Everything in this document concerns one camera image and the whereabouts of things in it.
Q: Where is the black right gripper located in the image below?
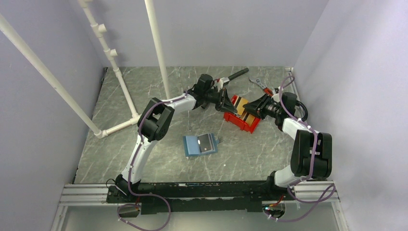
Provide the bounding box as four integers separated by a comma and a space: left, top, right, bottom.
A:
242, 93, 282, 119

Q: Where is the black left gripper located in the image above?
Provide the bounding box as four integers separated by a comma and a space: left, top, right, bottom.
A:
204, 89, 238, 115

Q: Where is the red plastic bin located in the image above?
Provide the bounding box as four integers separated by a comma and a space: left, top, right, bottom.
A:
223, 95, 261, 133

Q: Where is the blue card holder wallet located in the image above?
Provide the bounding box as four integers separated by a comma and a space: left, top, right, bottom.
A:
183, 133, 220, 158

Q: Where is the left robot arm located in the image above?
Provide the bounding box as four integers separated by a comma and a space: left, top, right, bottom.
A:
115, 74, 237, 202

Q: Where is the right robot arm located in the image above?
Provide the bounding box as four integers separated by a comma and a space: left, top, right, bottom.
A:
243, 92, 332, 200

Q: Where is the black base bar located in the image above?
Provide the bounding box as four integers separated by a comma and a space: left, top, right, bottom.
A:
106, 177, 291, 215

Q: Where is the red-handled adjustable wrench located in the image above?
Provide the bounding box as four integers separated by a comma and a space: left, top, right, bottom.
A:
248, 77, 276, 96

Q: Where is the black foam hose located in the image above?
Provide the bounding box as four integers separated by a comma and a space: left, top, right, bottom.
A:
201, 67, 249, 111

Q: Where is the coiled black cable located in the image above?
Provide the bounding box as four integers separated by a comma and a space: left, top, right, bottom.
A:
293, 99, 309, 122

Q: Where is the aluminium rail at right edge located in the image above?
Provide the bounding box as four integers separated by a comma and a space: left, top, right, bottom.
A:
284, 67, 299, 96

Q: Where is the white PVC pipe frame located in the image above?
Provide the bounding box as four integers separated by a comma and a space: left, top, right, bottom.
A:
0, 0, 171, 139

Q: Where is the aluminium rail at front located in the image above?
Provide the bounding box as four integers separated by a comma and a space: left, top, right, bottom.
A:
59, 181, 340, 206

